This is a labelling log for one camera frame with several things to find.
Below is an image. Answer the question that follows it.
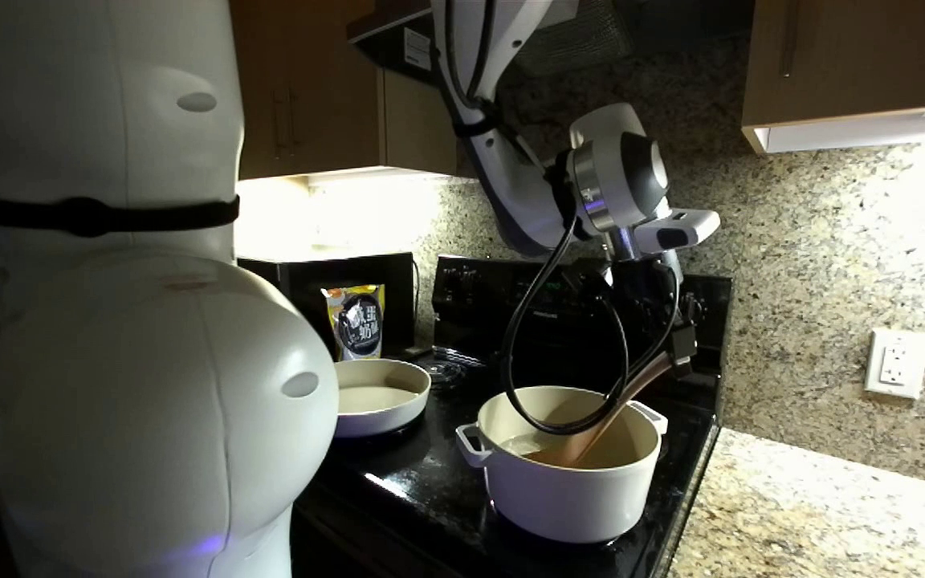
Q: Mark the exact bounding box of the wooden upper cabinet over sink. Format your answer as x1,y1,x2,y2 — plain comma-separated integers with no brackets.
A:
738,0,925,159

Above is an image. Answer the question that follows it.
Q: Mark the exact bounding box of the white oval baking dish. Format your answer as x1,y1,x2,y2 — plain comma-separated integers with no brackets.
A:
332,354,437,439

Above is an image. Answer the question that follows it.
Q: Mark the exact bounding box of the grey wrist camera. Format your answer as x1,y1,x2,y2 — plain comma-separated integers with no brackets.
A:
632,206,722,257

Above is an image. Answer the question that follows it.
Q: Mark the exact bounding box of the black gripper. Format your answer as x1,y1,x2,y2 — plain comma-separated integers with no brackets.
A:
606,247,704,372

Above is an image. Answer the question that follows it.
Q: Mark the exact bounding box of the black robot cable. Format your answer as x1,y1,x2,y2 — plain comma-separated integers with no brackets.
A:
498,209,639,439

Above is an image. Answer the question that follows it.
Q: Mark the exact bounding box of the white pot with handles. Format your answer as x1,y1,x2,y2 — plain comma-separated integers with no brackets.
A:
452,384,672,551

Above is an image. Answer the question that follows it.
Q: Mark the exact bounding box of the yellow black snack bag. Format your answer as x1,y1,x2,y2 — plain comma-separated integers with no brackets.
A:
318,279,388,364

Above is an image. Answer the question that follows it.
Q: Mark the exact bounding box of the white wall outlet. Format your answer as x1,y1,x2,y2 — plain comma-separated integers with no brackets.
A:
864,325,925,404

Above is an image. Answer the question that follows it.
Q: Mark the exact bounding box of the range hood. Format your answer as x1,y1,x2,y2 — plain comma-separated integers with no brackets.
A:
343,0,758,91

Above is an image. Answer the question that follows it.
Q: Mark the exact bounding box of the black countertop appliance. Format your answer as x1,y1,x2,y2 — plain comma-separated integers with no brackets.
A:
237,250,422,364

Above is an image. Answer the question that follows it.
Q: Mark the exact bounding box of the wooden spoon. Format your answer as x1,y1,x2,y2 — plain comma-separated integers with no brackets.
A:
557,348,689,468

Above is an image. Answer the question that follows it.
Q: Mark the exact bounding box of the black electric stove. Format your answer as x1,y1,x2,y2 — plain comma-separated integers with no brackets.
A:
289,255,737,578

